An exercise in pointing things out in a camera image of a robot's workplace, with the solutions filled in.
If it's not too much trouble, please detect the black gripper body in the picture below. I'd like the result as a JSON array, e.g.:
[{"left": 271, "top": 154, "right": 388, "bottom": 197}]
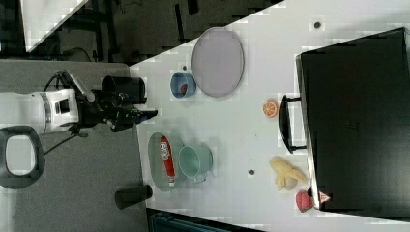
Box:
[{"left": 75, "top": 90, "right": 135, "bottom": 132}]

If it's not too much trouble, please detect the red ketchup bottle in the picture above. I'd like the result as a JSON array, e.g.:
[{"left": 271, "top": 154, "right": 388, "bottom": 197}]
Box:
[{"left": 160, "top": 135, "right": 175, "bottom": 188}]

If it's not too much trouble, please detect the orange slice toy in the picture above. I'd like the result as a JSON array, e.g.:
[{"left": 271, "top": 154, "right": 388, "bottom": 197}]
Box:
[{"left": 263, "top": 100, "right": 279, "bottom": 118}]

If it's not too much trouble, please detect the small strawberry in bowl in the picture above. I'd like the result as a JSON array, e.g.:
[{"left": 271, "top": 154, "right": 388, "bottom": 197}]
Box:
[{"left": 180, "top": 84, "right": 188, "bottom": 95}]

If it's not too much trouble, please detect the green oval strainer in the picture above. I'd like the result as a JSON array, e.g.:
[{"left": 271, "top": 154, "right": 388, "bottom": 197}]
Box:
[{"left": 148, "top": 132, "right": 186, "bottom": 192}]

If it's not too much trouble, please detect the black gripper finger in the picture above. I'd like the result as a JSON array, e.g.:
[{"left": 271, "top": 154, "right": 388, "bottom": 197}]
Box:
[
  {"left": 133, "top": 117, "right": 149, "bottom": 125},
  {"left": 134, "top": 110, "right": 158, "bottom": 119}
]

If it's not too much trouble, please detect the peeled banana toy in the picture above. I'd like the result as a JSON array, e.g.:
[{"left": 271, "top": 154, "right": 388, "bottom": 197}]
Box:
[{"left": 269, "top": 156, "right": 308, "bottom": 191}]

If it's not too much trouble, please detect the black cylinder holder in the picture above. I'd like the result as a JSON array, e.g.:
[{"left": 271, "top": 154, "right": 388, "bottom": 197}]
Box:
[
  {"left": 102, "top": 75, "right": 147, "bottom": 106},
  {"left": 114, "top": 185, "right": 153, "bottom": 210}
]

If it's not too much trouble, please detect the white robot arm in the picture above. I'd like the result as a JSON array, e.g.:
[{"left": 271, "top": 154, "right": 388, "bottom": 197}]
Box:
[{"left": 1, "top": 89, "right": 158, "bottom": 189}]

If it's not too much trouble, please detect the black toaster oven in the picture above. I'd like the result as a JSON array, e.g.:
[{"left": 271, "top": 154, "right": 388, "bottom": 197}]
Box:
[{"left": 296, "top": 28, "right": 410, "bottom": 220}]

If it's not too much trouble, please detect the red strawberry toy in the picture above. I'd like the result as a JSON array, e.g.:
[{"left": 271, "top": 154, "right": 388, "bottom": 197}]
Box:
[{"left": 296, "top": 190, "right": 313, "bottom": 213}]

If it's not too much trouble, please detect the blue bowl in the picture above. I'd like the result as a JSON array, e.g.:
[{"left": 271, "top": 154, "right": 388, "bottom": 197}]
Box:
[{"left": 170, "top": 72, "right": 196, "bottom": 99}]

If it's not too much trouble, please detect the black cylinder holder lower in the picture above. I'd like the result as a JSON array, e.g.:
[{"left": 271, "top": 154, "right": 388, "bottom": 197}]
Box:
[{"left": 114, "top": 185, "right": 153, "bottom": 210}]

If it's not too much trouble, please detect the black cylinder holder upper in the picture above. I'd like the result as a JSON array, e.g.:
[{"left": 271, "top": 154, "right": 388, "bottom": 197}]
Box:
[{"left": 102, "top": 75, "right": 147, "bottom": 106}]

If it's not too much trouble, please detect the large grey round plate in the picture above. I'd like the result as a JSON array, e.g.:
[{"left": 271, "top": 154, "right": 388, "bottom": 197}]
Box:
[{"left": 191, "top": 27, "right": 245, "bottom": 98}]

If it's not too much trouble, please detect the green metal cup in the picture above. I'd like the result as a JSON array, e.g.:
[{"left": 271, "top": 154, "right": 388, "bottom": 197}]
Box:
[{"left": 179, "top": 146, "right": 213, "bottom": 184}]

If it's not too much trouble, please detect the black oven door handle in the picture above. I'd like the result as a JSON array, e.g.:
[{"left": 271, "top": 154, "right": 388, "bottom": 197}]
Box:
[{"left": 279, "top": 95, "right": 307, "bottom": 154}]

